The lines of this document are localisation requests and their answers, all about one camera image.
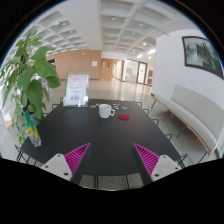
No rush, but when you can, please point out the acrylic sign stand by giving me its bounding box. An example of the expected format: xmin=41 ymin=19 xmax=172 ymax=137
xmin=63 ymin=73 xmax=90 ymax=107

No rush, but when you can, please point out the white patterned mug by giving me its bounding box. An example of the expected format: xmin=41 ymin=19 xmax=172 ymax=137
xmin=99 ymin=104 xmax=115 ymax=119

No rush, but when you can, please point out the large green potted plant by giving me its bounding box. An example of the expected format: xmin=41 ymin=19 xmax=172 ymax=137
xmin=0 ymin=31 xmax=60 ymax=144

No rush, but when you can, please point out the black metal chair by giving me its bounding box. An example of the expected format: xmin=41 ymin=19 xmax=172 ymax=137
xmin=15 ymin=145 xmax=31 ymax=164

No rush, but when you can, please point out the white round coaster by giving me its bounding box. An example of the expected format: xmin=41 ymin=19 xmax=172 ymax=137
xmin=113 ymin=105 xmax=119 ymax=110

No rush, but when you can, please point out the clear plastic water bottle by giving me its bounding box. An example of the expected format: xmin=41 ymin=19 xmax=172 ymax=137
xmin=23 ymin=106 xmax=41 ymax=147

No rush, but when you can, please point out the framed landscape painting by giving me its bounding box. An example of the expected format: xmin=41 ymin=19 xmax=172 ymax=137
xmin=182 ymin=36 xmax=224 ymax=79

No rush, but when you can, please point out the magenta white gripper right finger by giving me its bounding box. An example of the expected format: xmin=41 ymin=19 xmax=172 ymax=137
xmin=134 ymin=144 xmax=181 ymax=181

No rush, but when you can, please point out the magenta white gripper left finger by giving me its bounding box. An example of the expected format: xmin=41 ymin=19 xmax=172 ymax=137
xmin=41 ymin=143 xmax=91 ymax=181

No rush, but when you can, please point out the long white cushioned bench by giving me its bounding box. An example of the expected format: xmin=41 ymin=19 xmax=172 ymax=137
xmin=152 ymin=85 xmax=224 ymax=154

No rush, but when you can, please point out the red round coaster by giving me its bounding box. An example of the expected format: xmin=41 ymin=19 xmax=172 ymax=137
xmin=118 ymin=114 xmax=130 ymax=120

